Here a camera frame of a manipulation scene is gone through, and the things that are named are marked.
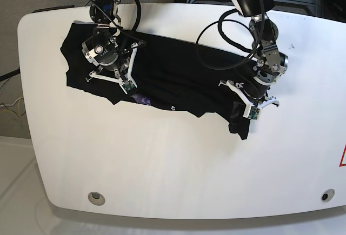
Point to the round table grommet right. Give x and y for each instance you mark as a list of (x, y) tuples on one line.
[(328, 195)]

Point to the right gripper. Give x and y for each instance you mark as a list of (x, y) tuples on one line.
[(112, 63)]

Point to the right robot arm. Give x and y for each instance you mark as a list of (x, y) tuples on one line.
[(104, 13)]

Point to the black T-shirt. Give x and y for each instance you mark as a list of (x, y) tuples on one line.
[(170, 75)]

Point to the red triangle warning sticker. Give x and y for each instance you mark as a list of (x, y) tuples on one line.
[(343, 158)]

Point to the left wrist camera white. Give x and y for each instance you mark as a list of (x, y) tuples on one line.
[(252, 112)]

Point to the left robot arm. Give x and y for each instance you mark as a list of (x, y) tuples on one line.
[(264, 64)]

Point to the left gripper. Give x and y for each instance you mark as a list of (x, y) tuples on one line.
[(249, 90)]

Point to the round table grommet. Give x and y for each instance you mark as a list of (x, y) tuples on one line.
[(328, 195), (96, 198)]

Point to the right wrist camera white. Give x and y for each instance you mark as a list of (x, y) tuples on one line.
[(128, 85)]

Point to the round table grommet left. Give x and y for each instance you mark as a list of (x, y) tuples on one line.
[(96, 198)]

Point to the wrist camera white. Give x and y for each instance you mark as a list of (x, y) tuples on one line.
[(128, 85), (252, 112)]

